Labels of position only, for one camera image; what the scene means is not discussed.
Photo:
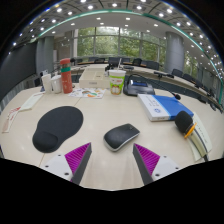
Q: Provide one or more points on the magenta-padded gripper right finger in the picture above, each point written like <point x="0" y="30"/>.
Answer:
<point x="163" y="165"/>

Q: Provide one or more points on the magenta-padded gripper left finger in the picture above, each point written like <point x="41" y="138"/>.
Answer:
<point x="60" y="165"/>

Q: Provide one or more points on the black computer mouse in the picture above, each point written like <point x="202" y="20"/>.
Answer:
<point x="120" y="136"/>

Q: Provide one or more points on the black mouse pad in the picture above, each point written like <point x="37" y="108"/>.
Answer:
<point x="56" y="128"/>

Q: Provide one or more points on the black handheld microphone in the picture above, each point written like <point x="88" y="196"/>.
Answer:
<point x="184" y="121"/>

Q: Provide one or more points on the blue and white book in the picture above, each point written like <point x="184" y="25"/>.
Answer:
<point x="163" y="107"/>

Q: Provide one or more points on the white leaflet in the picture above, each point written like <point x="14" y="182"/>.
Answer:
<point x="31" y="101"/>

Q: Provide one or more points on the black gooseneck microphone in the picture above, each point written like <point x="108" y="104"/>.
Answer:
<point x="177" y="96"/>

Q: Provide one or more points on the colourful sticker sheet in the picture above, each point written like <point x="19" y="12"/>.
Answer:
<point x="87" y="93"/>

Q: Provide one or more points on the black conference desk unit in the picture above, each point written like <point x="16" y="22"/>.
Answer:
<point x="138" y="89"/>

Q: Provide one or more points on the white lidded mug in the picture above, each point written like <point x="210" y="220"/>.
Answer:
<point x="57" y="84"/>

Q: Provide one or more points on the red drink bottle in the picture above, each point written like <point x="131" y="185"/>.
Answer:
<point x="66" y="78"/>

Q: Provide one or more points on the beige cardboard box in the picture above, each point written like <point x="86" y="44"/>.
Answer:
<point x="93" y="80"/>

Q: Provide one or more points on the green white cup with straw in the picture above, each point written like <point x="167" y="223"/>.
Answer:
<point x="117" y="82"/>

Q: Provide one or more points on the group of dark chairs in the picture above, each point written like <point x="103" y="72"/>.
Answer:
<point x="151" y="64"/>

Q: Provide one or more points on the group of ceiling lights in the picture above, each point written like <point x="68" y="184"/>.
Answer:
<point x="113" y="13"/>

